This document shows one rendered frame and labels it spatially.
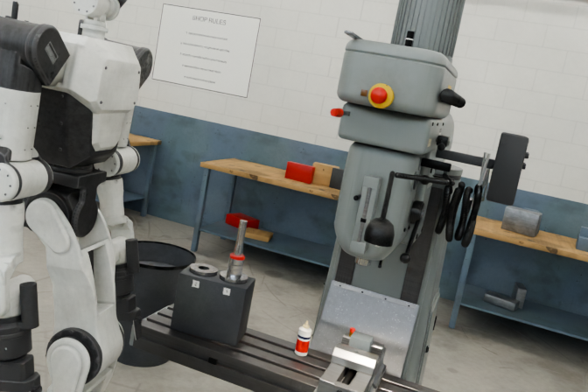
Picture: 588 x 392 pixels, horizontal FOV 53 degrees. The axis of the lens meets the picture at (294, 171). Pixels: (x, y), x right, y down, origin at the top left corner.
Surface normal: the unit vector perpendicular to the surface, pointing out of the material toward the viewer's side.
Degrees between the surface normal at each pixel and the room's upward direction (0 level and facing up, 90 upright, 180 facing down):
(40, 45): 91
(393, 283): 90
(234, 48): 90
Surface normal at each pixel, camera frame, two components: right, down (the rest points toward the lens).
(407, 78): -0.33, 0.07
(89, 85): 0.56, 0.14
